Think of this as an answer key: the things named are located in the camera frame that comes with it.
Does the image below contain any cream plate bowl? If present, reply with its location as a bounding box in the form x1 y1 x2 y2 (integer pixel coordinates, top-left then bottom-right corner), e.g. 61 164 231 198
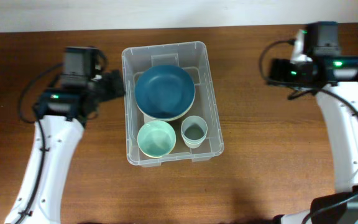
135 96 195 121

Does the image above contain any blue plate bowl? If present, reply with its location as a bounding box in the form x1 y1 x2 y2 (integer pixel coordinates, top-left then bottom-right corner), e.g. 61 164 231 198
134 64 196 119

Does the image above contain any small mint green bowl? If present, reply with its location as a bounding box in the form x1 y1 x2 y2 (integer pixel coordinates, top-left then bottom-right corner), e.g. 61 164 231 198
137 120 177 158

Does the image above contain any grey plastic cup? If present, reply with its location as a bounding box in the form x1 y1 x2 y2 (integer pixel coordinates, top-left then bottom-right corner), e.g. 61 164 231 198
181 116 208 139

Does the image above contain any cream plastic cup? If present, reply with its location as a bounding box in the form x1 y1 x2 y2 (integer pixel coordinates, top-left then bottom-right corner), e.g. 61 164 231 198
185 142 202 149

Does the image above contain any small yellow bowl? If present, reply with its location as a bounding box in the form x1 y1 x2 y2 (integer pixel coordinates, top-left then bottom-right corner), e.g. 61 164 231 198
166 138 177 154

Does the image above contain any mint green plastic cup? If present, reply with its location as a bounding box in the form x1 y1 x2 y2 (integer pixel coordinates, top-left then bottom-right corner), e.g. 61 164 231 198
181 134 206 144

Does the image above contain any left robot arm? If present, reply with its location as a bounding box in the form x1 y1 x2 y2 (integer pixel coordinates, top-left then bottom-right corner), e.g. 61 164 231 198
5 47 126 223

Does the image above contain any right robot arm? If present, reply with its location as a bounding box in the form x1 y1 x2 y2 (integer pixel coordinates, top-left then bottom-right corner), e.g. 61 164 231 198
262 21 358 223

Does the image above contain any clear plastic storage container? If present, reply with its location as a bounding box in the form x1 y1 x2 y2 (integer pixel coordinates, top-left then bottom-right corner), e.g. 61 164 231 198
122 41 224 167

